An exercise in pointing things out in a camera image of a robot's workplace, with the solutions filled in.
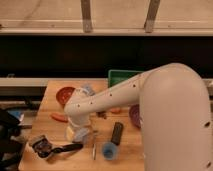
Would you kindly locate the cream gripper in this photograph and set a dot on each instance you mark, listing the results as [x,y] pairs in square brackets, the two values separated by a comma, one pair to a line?
[71,129]

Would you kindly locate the light blue towel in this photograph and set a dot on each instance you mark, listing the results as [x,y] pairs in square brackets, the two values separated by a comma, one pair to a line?
[81,135]

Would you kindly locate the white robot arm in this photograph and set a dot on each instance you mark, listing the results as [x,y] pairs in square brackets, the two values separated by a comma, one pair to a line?
[176,127]

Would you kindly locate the green plastic tray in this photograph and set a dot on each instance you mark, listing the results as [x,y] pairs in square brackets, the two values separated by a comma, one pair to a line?
[118,76]

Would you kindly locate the red chili pepper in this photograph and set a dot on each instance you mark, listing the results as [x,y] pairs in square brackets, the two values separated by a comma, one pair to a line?
[59,117]

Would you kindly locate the metal fork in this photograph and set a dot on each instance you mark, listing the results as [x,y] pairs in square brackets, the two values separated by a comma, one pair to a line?
[95,133]

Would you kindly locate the dark snack packet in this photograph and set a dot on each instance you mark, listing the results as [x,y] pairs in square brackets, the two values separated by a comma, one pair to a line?
[41,145]

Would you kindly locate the dark red grapes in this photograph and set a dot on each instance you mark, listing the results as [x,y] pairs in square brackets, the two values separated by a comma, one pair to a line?
[102,115]

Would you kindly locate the red bowl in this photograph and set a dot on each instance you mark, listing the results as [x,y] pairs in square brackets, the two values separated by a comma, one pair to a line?
[64,94]

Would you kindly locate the small blue cup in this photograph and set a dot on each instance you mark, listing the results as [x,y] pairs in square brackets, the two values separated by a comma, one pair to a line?
[109,151]

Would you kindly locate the blue sponge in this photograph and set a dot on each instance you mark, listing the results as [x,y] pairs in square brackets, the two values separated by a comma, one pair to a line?
[89,90]

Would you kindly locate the black remote bar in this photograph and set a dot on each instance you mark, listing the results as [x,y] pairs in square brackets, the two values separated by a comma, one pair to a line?
[117,133]

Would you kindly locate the orange fruit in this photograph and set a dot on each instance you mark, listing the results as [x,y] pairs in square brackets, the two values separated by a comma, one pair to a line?
[116,110]

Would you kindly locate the black bag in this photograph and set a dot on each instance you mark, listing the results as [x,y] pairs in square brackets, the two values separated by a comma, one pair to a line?
[9,149]

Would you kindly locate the purple bowl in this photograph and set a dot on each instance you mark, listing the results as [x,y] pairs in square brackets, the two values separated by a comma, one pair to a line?
[134,115]

